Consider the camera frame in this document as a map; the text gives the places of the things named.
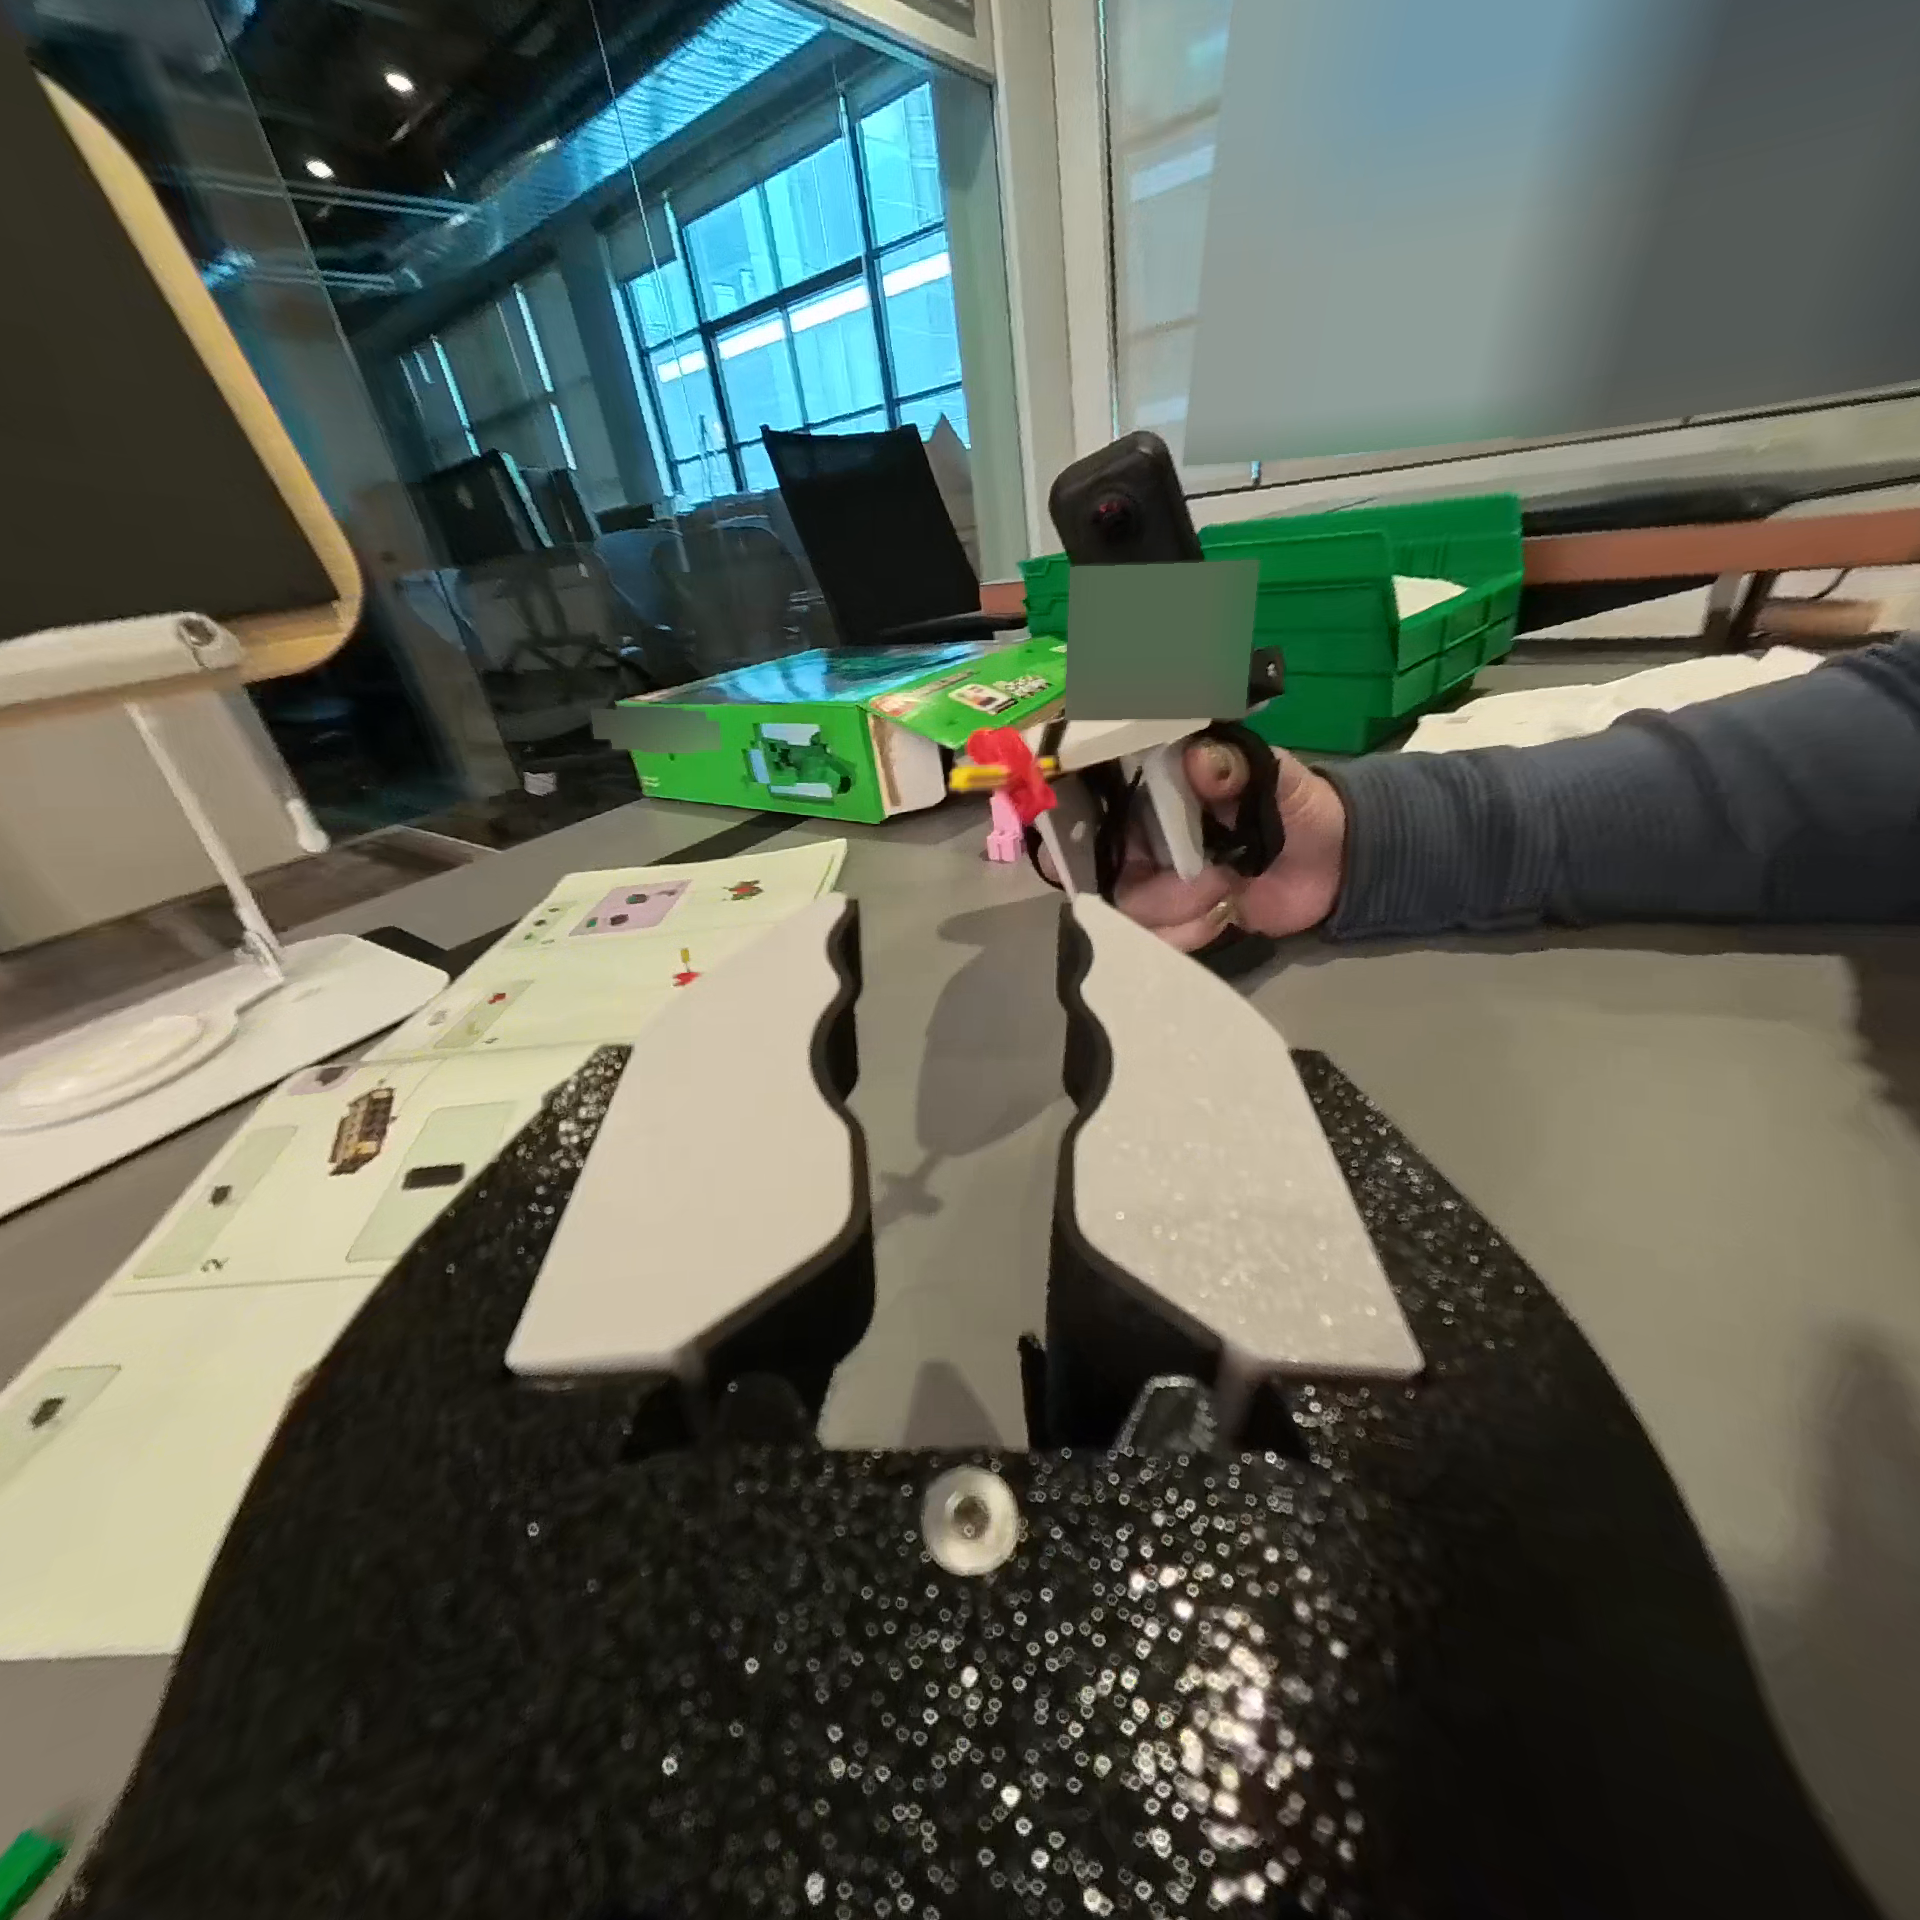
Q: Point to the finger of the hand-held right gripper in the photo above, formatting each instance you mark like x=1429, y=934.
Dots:
x=1117, y=741

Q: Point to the black monitor stand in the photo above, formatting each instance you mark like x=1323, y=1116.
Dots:
x=1651, y=516

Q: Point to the green plastic bin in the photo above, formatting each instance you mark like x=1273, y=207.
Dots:
x=1349, y=662

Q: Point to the large computer monitor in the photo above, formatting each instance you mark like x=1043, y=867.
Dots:
x=1499, y=224

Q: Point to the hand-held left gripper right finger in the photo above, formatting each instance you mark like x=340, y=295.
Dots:
x=1229, y=1185

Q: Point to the pink brick figure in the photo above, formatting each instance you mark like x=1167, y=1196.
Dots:
x=1009, y=836

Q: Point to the person's right forearm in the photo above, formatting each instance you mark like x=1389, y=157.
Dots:
x=1621, y=811

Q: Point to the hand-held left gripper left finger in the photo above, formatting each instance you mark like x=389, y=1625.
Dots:
x=705, y=1155

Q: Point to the green toy box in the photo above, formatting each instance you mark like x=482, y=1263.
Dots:
x=705, y=781

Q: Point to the white crumpled bag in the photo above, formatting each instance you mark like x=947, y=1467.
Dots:
x=1575, y=699

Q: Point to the beige-edged dark screen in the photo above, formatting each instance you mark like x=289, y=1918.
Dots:
x=119, y=452

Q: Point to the red and yellow brick piece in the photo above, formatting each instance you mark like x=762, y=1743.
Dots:
x=1009, y=761

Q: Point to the small green brick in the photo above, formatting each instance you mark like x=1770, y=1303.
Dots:
x=28, y=1875

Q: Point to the pale green instruction booklet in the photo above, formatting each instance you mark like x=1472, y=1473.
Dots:
x=180, y=1471

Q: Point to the person's right hand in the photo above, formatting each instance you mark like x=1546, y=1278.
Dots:
x=1306, y=870

